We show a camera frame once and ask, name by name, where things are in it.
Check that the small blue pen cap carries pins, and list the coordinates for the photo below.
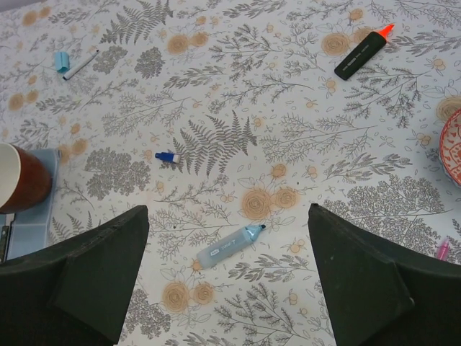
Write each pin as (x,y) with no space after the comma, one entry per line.
(168,157)

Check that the black handled knife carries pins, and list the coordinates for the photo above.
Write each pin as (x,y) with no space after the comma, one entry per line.
(6,231)

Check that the pink red pen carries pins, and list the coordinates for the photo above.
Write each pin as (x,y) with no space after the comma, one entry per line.
(443,250)

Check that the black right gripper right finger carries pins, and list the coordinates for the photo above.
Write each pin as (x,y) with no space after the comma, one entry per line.
(380,293)

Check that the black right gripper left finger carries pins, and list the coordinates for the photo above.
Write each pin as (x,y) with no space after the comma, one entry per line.
(76,292)

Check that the brown white mug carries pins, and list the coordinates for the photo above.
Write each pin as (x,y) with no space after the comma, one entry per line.
(25,181)

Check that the red patterned bowl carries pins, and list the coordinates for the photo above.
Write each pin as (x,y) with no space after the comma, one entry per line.
(450,148)

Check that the light blue checkered cloth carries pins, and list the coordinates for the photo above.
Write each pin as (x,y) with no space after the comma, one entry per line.
(28,231)

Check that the black orange highlighter marker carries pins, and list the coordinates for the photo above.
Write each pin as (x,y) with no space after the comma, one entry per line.
(363,52)

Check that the light blue highlighter cap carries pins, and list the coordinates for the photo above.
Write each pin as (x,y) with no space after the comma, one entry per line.
(61,62)

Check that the light blue highlighter marker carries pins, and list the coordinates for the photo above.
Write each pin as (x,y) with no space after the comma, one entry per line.
(229,245)

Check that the thin white pen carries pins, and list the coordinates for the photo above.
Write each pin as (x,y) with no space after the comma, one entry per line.
(74,70)

